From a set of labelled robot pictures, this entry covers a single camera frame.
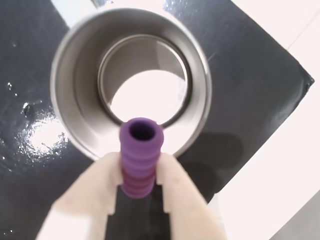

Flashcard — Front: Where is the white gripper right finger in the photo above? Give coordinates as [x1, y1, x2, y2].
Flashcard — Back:
[155, 151, 229, 240]

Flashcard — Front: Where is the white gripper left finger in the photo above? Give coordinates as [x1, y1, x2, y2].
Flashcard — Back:
[35, 152, 123, 240]

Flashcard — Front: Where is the purple ribbed pen grip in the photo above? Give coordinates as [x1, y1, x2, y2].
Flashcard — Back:
[119, 116, 165, 200]

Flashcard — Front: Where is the stainless steel cup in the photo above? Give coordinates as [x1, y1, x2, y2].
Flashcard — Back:
[49, 7, 213, 162]

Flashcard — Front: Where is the black mat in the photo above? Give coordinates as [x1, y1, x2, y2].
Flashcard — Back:
[0, 0, 316, 240]

